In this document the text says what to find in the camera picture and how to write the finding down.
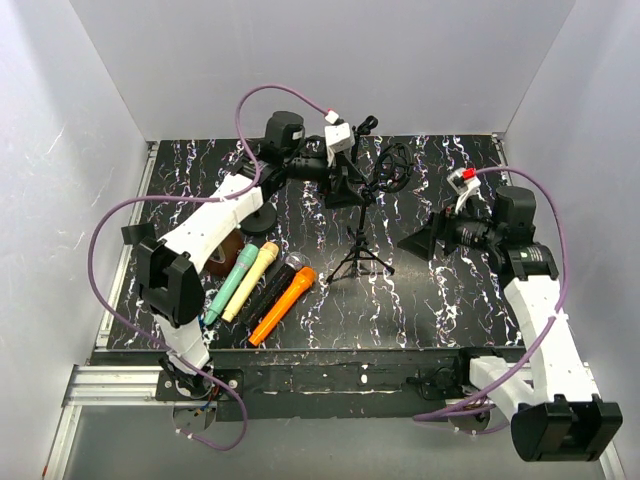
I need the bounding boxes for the mint green microphone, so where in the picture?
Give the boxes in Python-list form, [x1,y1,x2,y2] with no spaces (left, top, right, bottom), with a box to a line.
[203,244,259,326]

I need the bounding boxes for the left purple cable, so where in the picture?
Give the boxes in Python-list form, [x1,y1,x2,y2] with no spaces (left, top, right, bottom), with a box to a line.
[87,84,335,451]

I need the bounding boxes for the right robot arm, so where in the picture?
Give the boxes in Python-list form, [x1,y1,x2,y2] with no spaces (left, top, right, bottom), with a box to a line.
[398,186,623,462]

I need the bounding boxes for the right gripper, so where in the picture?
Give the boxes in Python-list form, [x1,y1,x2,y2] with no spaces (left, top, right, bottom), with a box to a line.
[396,193,502,261]

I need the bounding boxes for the cream mic round stand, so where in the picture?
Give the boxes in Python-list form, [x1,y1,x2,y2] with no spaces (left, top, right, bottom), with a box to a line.
[240,202,277,236]

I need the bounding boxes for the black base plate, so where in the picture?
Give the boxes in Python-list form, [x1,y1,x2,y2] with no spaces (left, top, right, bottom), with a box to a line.
[89,347,569,421]

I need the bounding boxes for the silver mesh studio microphone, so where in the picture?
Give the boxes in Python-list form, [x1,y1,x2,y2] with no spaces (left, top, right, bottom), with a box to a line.
[240,252,306,329]

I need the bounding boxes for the cream microphone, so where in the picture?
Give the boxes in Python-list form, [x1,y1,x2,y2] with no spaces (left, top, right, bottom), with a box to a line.
[221,242,279,322]

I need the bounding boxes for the orange microphone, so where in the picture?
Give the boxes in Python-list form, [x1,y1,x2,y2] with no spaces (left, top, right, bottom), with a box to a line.
[249,266,316,347]

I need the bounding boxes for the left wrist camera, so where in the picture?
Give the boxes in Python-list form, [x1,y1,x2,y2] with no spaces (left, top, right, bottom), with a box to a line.
[324,122,355,166]

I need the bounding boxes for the round base mic stand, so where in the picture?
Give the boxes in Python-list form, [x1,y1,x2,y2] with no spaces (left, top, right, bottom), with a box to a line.
[121,223,156,246]

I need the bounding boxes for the black tripod mic stand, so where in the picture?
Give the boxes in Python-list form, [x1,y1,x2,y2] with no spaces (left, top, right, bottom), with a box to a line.
[350,115,378,165]

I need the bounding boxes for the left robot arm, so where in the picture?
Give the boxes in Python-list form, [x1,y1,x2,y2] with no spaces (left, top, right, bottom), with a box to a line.
[135,111,378,400]

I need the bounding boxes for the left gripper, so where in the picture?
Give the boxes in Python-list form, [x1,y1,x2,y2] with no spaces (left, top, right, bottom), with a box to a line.
[285,147,366,209]

